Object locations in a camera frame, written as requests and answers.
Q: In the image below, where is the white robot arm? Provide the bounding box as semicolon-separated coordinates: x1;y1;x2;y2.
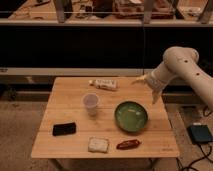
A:
133;46;213;111

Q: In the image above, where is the background workbench shelf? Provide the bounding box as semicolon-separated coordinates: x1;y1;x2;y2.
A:
0;0;213;26

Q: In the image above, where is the black cable on floor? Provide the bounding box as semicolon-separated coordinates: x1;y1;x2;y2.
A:
175;143;213;171

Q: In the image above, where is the green ceramic bowl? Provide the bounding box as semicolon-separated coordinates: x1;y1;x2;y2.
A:
114;101;148;133

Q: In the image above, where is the black rectangular block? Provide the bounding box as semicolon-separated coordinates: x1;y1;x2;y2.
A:
52;122;76;136

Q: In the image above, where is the wooden table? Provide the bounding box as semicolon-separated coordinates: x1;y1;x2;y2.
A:
31;77;180;171

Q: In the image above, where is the white sponge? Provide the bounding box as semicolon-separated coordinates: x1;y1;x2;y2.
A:
88;137;109;153

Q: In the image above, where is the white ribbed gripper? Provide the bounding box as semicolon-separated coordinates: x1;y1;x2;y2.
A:
131;71;168;104

